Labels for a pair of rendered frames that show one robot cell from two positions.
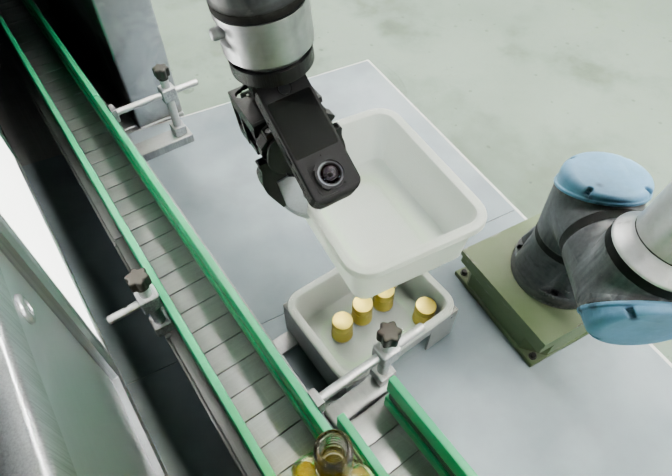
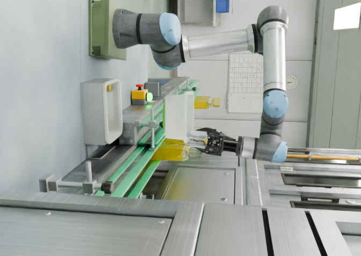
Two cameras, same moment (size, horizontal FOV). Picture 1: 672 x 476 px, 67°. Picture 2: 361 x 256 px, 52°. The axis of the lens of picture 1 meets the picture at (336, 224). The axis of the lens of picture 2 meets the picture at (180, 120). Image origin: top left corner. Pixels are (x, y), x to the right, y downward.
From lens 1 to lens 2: 1.69 m
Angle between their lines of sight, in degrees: 117
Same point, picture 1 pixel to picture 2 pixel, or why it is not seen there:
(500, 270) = (114, 49)
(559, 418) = (114, 65)
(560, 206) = (164, 44)
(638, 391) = not seen: hidden behind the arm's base
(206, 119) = not seen: outside the picture
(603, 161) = (175, 25)
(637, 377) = not seen: hidden behind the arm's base
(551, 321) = (124, 50)
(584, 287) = (168, 64)
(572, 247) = (166, 55)
